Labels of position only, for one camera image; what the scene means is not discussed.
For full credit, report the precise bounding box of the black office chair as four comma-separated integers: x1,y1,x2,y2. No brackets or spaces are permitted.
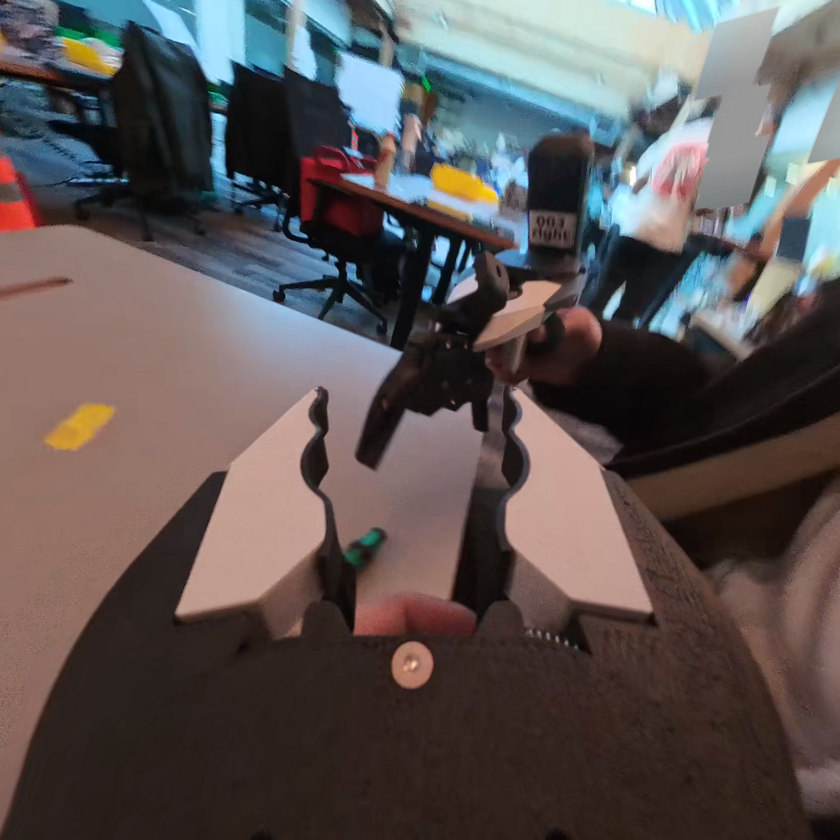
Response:
74,21,216,242
272,177,411,337
225,61,352,214

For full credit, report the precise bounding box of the striped traffic cone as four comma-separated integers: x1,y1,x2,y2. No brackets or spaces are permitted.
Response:
0,152,42,232

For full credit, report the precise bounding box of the person's right hand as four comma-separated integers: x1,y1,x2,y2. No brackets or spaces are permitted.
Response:
524,307,603,388

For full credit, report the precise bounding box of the black curved plastic part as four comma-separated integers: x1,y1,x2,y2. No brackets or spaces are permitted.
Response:
436,251,511,336

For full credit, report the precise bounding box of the person's right forearm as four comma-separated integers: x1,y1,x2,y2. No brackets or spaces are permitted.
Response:
530,322,719,454

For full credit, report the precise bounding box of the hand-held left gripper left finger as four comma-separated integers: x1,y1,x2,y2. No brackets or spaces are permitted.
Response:
174,387,358,641

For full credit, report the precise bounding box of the black plastic bracket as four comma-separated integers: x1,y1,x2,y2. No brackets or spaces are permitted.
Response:
354,328,494,471

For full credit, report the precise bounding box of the grey desk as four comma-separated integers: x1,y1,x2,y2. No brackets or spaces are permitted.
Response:
0,224,487,808

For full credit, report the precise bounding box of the green handled screwdriver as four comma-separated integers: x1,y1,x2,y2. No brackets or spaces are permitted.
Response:
343,527,389,568

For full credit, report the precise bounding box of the red bag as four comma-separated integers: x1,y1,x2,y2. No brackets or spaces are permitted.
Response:
300,146,385,240

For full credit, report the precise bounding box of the yellow tape strip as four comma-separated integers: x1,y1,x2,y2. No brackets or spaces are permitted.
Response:
44,402,116,452

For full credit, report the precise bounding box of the yellow plastic bin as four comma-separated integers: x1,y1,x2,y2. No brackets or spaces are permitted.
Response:
430,163,501,203

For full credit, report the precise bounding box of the person's left hand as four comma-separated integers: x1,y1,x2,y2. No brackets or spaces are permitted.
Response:
354,592,478,637

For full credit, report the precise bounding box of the person's white shirt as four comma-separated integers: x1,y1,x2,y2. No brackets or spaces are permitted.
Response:
709,499,840,821

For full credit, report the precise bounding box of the wooden table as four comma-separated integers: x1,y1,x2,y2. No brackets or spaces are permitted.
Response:
308,172,519,350

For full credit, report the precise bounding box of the whiteboard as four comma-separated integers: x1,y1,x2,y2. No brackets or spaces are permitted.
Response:
335,51,406,137

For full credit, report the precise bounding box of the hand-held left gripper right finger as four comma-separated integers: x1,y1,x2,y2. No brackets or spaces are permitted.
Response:
500,387,657,631

